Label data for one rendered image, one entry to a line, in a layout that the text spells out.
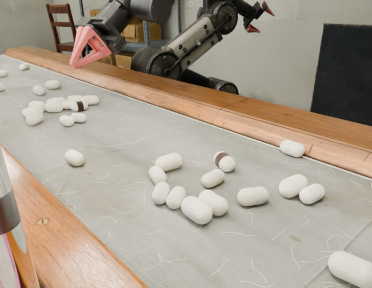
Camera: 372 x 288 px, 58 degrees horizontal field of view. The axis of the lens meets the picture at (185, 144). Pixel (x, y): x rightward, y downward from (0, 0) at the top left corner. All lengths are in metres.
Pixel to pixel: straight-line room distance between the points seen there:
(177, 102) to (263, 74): 2.19
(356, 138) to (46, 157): 0.43
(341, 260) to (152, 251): 0.15
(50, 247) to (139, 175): 0.17
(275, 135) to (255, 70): 2.36
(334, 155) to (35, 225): 0.36
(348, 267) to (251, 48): 2.64
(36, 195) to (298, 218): 0.27
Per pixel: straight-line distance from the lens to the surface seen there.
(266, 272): 0.30
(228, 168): 0.42
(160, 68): 1.06
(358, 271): 0.29
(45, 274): 0.28
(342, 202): 0.40
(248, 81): 2.92
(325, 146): 0.49
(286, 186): 0.38
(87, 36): 0.69
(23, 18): 5.41
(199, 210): 0.33
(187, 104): 0.65
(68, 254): 0.29
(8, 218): 0.22
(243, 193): 0.36
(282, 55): 2.72
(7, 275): 0.24
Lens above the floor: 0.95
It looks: 24 degrees down
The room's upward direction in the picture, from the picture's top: 2 degrees counter-clockwise
